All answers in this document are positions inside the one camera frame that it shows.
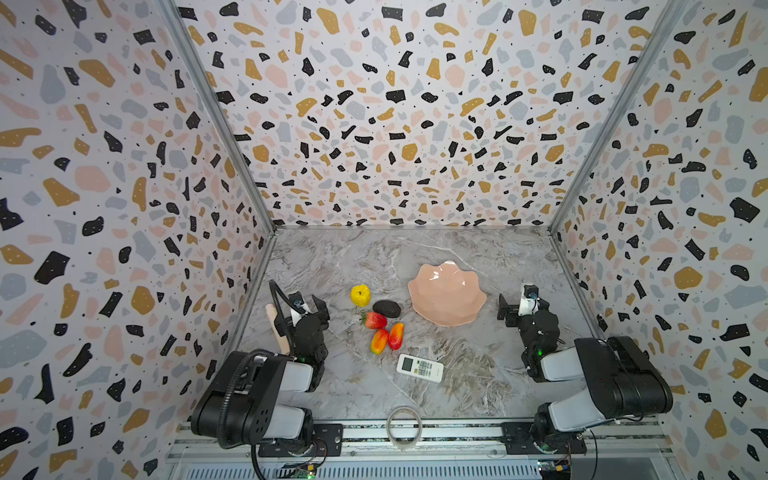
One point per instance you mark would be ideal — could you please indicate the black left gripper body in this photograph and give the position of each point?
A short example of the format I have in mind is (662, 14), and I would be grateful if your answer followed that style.
(303, 324)

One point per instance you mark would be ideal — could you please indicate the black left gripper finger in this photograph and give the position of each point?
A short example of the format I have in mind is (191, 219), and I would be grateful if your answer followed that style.
(322, 311)
(283, 323)

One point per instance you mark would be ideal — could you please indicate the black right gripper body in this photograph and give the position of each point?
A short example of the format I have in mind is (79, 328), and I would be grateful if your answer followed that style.
(522, 318)

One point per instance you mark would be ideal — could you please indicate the yellow fake apple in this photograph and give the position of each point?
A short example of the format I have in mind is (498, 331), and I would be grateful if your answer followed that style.
(360, 295)

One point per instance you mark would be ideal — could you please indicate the red fake strawberry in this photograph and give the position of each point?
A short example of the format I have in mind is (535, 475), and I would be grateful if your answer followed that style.
(373, 320)

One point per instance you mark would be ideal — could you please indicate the orange yellow fake mango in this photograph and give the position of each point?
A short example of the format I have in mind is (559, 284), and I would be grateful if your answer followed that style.
(380, 341)

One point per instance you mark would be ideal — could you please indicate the dark fake avocado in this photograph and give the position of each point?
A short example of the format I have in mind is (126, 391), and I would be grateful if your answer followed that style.
(387, 308)

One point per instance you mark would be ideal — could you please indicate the red orange fake mango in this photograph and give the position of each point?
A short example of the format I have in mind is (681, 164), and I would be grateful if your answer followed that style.
(396, 336)

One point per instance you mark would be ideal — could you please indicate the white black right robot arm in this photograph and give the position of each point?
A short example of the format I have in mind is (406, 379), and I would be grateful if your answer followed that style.
(620, 381)

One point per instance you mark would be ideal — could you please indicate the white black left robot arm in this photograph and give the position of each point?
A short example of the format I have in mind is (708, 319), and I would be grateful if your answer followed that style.
(240, 406)

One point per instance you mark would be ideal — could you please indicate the pink scalloped fruit bowl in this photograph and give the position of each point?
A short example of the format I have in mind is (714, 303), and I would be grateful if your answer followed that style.
(446, 295)

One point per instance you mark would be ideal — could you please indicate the beige wooden pestle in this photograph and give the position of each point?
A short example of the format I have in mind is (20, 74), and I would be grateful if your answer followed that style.
(282, 341)

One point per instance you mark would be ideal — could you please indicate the white remote control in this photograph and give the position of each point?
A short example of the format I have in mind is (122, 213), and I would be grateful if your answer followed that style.
(420, 368)

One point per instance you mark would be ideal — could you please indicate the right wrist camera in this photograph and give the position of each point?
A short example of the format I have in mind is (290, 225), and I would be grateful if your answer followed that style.
(529, 300)

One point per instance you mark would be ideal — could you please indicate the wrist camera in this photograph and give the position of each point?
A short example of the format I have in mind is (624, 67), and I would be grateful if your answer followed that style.
(529, 300)
(297, 303)

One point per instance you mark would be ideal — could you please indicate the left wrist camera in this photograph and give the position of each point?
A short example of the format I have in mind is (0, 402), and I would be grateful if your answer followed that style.
(297, 303)

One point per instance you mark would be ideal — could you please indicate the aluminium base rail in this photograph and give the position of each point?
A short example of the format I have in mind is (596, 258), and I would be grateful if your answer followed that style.
(493, 448)

